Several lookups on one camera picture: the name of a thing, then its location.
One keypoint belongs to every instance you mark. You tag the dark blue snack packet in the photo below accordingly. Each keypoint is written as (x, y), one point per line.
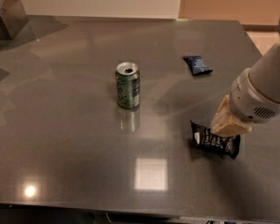
(197, 66)

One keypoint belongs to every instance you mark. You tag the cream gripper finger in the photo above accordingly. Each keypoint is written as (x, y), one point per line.
(225, 124)
(224, 109)

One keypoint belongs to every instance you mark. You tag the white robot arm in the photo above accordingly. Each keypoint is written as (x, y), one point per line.
(265, 74)

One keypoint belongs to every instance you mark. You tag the green soda can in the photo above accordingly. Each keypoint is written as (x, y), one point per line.
(128, 85)

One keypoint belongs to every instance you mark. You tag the black rxbar chocolate bar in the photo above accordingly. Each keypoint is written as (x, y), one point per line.
(203, 139)

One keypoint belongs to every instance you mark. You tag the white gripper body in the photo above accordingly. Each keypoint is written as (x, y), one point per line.
(251, 103)

